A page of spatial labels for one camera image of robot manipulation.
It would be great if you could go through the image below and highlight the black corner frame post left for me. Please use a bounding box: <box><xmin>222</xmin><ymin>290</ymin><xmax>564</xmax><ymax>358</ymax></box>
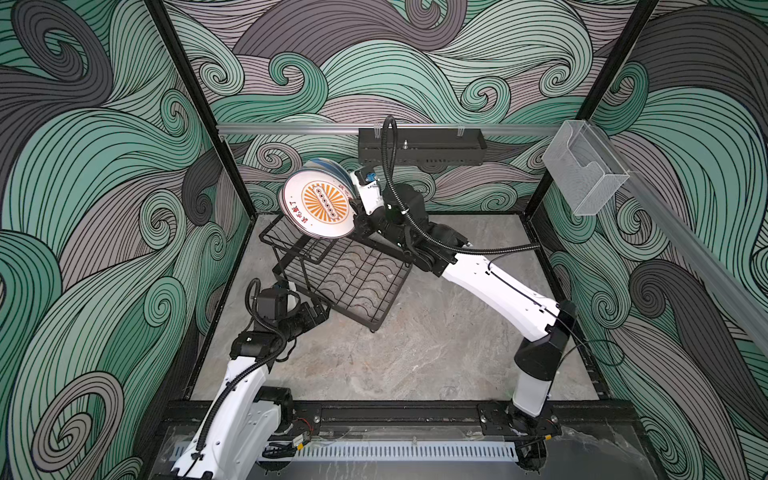
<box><xmin>144</xmin><ymin>0</ymin><xmax>258</xmax><ymax>223</ymax></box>

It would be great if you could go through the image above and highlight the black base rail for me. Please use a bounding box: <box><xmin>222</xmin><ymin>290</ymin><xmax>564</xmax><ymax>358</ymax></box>
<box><xmin>161</xmin><ymin>398</ymin><xmax>643</xmax><ymax>439</ymax></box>

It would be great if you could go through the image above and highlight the black hanging wall tray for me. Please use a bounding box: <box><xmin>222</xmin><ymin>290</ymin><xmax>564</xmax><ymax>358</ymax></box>
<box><xmin>358</xmin><ymin>128</ymin><xmax>488</xmax><ymax>173</ymax></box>

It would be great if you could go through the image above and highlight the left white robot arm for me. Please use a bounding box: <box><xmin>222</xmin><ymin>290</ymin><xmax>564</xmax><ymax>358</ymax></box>
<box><xmin>152</xmin><ymin>302</ymin><xmax>330</xmax><ymax>479</ymax></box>

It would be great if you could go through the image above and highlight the white slotted cable duct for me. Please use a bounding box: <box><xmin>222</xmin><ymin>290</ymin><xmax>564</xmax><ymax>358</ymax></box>
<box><xmin>173</xmin><ymin>440</ymin><xmax>520</xmax><ymax>464</ymax></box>

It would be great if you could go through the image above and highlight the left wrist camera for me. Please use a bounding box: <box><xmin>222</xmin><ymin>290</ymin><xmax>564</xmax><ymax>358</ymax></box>
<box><xmin>256</xmin><ymin>287</ymin><xmax>301</xmax><ymax>322</ymax></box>

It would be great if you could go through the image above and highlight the black corner frame post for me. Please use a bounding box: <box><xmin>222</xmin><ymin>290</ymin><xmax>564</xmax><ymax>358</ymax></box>
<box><xmin>144</xmin><ymin>0</ymin><xmax>258</xmax><ymax>223</ymax></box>
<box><xmin>522</xmin><ymin>0</ymin><xmax>659</xmax><ymax>223</ymax></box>

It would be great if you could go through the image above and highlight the aluminium rail right wall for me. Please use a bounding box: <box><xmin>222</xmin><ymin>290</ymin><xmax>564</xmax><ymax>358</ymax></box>
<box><xmin>597</xmin><ymin>130</ymin><xmax>767</xmax><ymax>350</ymax></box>

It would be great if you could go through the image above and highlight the aluminium rail wall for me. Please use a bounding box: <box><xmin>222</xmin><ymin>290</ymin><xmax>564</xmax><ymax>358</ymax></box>
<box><xmin>217</xmin><ymin>122</ymin><xmax>562</xmax><ymax>138</ymax></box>
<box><xmin>597</xmin><ymin>130</ymin><xmax>767</xmax><ymax>350</ymax></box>

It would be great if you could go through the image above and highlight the sunburst pattern plate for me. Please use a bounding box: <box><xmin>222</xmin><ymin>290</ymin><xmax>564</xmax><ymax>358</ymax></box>
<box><xmin>278</xmin><ymin>169</ymin><xmax>354</xmax><ymax>239</ymax></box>

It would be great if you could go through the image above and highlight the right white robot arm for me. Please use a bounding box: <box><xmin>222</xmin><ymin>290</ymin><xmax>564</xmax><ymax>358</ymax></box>
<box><xmin>351</xmin><ymin>180</ymin><xmax>574</xmax><ymax>418</ymax></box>

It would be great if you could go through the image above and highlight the aluminium rail back wall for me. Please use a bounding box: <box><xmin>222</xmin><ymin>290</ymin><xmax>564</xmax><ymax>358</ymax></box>
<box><xmin>217</xmin><ymin>122</ymin><xmax>562</xmax><ymax>138</ymax></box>

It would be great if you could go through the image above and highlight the blue striped plate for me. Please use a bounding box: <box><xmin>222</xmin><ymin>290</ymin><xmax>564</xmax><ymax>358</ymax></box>
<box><xmin>304</xmin><ymin>158</ymin><xmax>351</xmax><ymax>181</ymax></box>

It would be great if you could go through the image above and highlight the black corner frame post right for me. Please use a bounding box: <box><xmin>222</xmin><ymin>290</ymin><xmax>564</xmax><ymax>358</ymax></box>
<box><xmin>522</xmin><ymin>0</ymin><xmax>659</xmax><ymax>223</ymax></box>

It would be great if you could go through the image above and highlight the clear plastic wall bin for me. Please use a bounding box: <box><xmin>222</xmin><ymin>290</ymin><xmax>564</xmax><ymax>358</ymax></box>
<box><xmin>542</xmin><ymin>120</ymin><xmax>629</xmax><ymax>217</ymax></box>

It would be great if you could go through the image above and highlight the black dish rack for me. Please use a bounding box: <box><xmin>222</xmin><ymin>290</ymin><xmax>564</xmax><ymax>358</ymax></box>
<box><xmin>259</xmin><ymin>215</ymin><xmax>411</xmax><ymax>332</ymax></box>

